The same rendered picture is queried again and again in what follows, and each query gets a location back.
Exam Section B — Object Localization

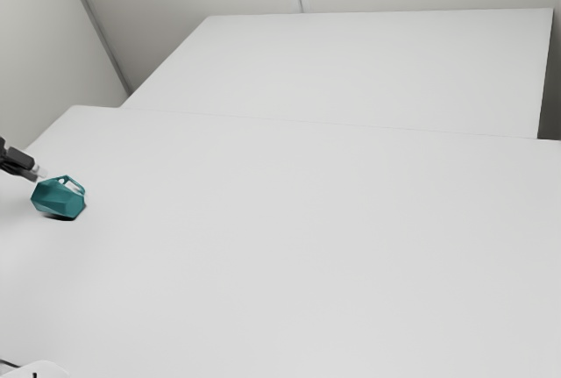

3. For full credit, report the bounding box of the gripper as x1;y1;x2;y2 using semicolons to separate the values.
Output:
0;135;49;184

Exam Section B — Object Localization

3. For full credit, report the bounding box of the teal faceted mug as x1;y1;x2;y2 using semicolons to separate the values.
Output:
30;174;88;222

